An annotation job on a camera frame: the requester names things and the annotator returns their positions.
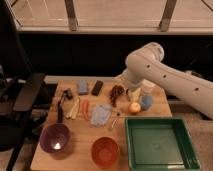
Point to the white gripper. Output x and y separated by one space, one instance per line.
131 80

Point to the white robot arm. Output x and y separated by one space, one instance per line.
145 63

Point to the red bowl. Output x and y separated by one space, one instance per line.
105 152

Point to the purple bowl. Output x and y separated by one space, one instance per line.
54 138

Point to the white cup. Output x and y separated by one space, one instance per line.
147 87

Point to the blue cup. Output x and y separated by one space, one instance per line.
146 102

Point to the apple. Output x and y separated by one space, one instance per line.
134 108

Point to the metal spoon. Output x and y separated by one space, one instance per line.
114 121

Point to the black rectangular block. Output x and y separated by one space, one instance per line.
97 88

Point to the light blue cloth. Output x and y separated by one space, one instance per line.
100 115

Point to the wooden table board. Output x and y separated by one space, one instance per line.
77 157

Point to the orange carrot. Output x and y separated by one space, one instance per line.
85 109

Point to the blue sponge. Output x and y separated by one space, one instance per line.
83 87

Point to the green plastic tray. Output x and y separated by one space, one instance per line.
159 144

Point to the black office chair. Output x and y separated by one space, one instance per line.
20 87

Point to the black handled spatula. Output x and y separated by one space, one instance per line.
60 109

